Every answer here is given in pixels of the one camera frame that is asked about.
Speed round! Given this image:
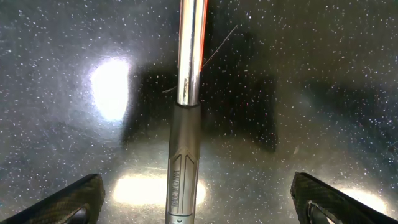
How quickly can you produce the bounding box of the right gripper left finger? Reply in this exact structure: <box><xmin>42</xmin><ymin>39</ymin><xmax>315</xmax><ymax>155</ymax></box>
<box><xmin>0</xmin><ymin>173</ymin><xmax>106</xmax><ymax>224</ymax></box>

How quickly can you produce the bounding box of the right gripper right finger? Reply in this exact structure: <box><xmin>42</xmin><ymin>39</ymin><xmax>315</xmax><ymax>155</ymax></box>
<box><xmin>290</xmin><ymin>172</ymin><xmax>398</xmax><ymax>224</ymax></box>

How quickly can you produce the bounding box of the hammer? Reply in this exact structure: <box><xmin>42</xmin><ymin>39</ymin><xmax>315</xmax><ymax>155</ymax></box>
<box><xmin>164</xmin><ymin>0</ymin><xmax>209</xmax><ymax>224</ymax></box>

